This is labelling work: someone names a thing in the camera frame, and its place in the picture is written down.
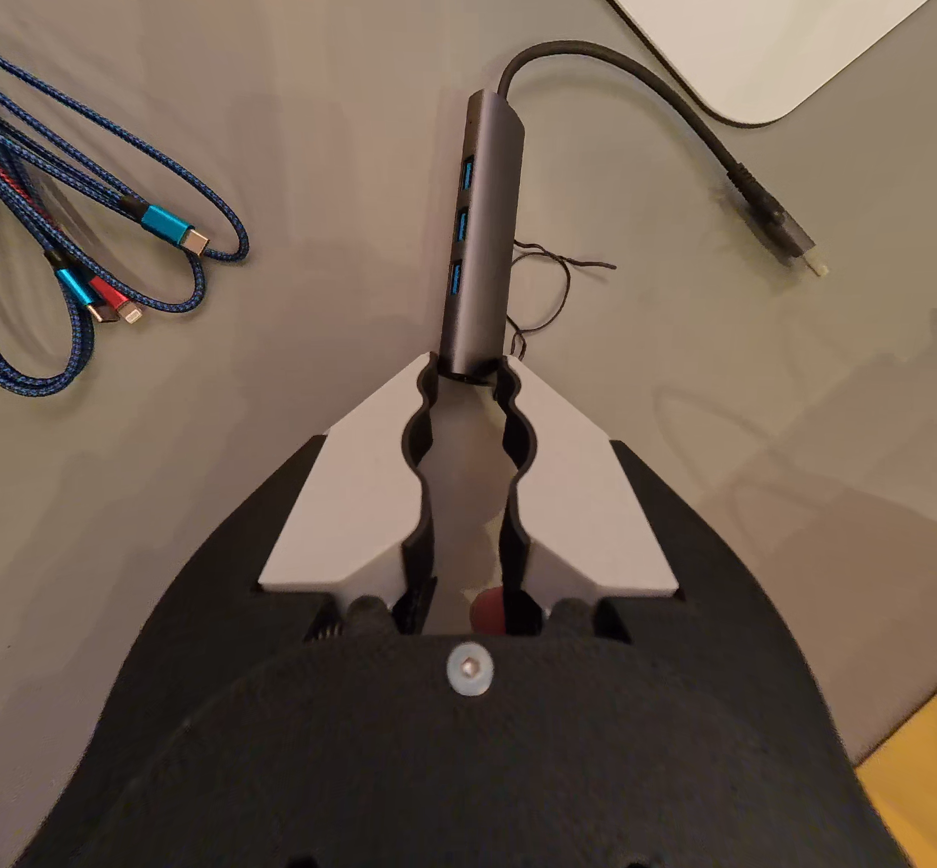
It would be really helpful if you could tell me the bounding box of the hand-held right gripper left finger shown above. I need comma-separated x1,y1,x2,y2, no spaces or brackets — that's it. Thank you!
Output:
258,353,440,633

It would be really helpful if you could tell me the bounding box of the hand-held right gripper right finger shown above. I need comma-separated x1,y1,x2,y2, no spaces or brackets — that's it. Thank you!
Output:
499,357,679,633

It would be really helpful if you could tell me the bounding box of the blue braided cable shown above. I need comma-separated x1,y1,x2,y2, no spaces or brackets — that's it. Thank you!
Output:
0,55,251,400

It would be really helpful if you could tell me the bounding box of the yellow plastic bin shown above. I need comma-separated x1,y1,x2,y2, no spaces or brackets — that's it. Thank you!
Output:
855,692,937,868

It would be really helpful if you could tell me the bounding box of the black usb-c hub cable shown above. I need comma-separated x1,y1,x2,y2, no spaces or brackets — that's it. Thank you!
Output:
498,41,828,277

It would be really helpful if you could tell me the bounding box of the white stand base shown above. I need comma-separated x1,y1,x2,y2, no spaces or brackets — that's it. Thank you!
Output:
545,0,937,128

